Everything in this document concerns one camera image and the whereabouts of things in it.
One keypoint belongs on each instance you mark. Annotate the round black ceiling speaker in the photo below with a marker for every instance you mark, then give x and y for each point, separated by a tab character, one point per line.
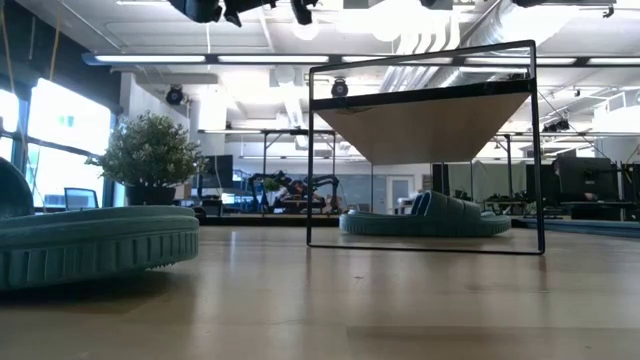
339	89
174	95

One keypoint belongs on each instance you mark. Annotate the silver air duct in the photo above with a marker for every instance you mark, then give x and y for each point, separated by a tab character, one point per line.
480	35

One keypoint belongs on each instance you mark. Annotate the large black monitor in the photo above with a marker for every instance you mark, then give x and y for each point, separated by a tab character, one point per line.
585	180

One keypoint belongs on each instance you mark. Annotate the black metal rig frame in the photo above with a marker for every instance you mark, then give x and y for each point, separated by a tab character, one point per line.
250	220

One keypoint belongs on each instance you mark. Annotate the small laptop screen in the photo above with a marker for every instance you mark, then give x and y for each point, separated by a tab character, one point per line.
80	199

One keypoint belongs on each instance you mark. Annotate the long ceiling light strip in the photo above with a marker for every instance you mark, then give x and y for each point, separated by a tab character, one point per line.
150	58

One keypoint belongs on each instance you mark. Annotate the potted green plant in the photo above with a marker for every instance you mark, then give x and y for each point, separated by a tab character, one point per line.
150	150

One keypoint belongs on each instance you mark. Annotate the background robot arms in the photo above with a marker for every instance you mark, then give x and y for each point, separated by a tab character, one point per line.
295	190

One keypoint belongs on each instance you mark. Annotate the wooden shelf black metal frame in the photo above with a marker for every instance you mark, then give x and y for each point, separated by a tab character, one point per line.
425	130

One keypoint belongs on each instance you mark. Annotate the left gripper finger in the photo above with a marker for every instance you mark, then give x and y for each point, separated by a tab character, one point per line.
245	9
305	11

